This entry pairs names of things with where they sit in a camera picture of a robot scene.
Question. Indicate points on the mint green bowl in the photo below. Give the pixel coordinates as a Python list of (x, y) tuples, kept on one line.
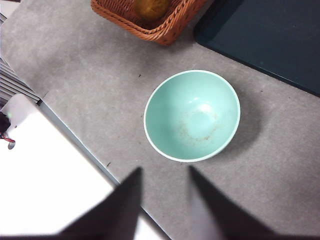
[(192, 117)]

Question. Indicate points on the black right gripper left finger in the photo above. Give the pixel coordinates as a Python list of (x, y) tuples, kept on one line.
[(117, 215)]

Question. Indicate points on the brown wicker basket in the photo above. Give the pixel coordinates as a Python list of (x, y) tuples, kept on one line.
[(170, 27)]

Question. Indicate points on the dark teal rectangular tray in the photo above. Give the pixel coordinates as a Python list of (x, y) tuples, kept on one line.
[(270, 37)]

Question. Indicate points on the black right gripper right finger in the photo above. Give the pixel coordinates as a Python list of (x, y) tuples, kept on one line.
[(230, 217)]

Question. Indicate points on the white device with green light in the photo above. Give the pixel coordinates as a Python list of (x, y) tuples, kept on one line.
[(20, 110)]

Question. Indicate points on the yellow-brown kiwi fruit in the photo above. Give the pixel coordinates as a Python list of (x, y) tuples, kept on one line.
[(151, 8)]

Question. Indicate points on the grey ribbed metal rail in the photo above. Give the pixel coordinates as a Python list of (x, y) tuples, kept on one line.
[(15, 85)]

